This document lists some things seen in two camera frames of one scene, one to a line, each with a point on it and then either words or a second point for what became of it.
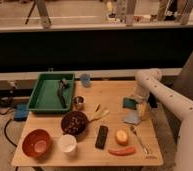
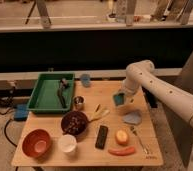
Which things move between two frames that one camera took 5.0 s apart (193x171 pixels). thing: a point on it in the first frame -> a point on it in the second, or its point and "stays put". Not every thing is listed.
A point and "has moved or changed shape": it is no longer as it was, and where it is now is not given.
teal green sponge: [129, 103] has moved or changed shape
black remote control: [101, 137] stays put
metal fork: [136, 135] stays put
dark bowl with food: [74, 122] stays put
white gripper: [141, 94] -> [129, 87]
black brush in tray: [61, 91] stays put
